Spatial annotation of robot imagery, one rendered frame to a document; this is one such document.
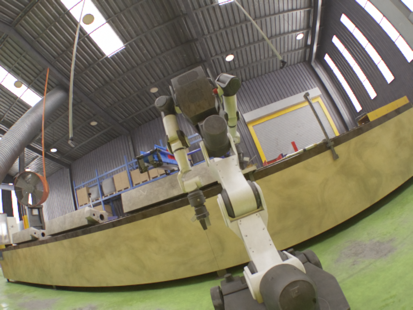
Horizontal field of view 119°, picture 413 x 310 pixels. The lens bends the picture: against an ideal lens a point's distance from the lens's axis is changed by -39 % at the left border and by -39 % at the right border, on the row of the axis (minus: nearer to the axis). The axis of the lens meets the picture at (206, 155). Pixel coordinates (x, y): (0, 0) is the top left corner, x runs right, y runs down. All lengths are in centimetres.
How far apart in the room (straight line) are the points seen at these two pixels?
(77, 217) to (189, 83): 196
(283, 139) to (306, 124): 189
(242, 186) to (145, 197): 116
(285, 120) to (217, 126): 1215
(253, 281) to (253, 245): 18
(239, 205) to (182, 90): 68
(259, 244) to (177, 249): 106
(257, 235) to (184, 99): 78
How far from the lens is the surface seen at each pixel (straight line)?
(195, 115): 106
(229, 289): 105
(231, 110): 135
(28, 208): 773
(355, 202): 185
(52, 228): 297
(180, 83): 116
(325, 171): 173
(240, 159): 153
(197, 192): 108
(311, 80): 1499
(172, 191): 173
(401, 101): 252
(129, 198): 196
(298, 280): 57
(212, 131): 90
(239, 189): 86
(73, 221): 254
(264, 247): 83
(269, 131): 1261
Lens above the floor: 61
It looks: 15 degrees up
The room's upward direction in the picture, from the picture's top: 19 degrees counter-clockwise
